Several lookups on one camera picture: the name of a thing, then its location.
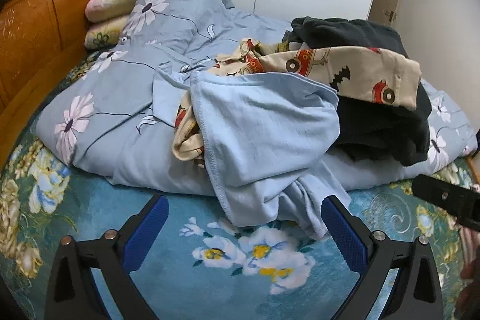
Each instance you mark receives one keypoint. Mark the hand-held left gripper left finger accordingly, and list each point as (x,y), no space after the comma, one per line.
(146,230)

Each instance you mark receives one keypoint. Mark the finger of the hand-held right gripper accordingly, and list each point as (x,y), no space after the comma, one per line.
(442,196)

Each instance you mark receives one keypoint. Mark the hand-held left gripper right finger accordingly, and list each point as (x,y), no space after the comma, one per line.
(343,230)

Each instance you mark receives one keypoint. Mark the light blue printed t-shirt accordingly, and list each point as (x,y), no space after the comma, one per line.
(262,125)

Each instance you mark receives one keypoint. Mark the teal floral blanket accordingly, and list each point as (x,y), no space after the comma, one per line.
(210,267)

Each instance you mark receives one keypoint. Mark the dark grey garment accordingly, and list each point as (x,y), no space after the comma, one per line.
(375,125)

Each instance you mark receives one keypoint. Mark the light blue floral quilt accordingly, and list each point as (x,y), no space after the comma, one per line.
(112,87)

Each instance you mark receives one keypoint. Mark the cream car-print pajama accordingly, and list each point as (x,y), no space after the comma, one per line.
(356,69)

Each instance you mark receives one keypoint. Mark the yellow floral pillow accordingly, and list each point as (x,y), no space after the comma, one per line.
(105,31)

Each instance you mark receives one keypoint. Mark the orange wooden headboard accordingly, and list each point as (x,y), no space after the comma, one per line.
(37,27)

